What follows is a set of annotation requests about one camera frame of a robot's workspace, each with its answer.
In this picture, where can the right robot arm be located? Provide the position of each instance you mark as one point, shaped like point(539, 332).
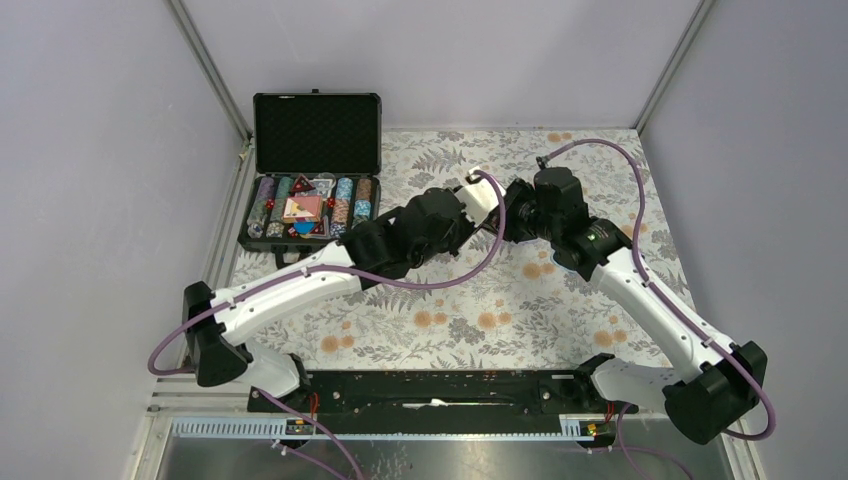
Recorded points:
point(712, 380)

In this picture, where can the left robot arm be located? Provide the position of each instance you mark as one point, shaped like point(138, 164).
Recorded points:
point(376, 252)

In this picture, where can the black poker chip case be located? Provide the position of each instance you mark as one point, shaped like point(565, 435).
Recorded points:
point(315, 143)

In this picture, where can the floral table mat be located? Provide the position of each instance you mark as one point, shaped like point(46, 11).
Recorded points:
point(521, 310)

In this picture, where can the card deck box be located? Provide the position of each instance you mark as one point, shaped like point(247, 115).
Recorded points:
point(298, 209)

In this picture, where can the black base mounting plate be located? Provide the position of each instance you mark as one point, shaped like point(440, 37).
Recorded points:
point(451, 402)

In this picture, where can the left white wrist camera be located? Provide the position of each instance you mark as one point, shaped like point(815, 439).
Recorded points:
point(477, 180)

